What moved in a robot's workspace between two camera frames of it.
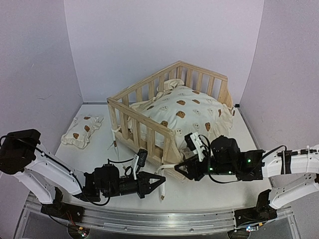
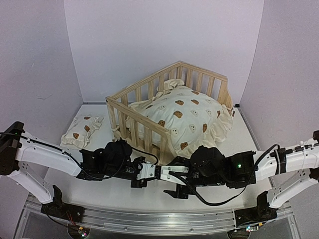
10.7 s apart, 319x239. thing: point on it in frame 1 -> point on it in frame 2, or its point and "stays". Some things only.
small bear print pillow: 80,130 stays
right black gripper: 193,166 -> 182,192
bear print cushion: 183,111 stays
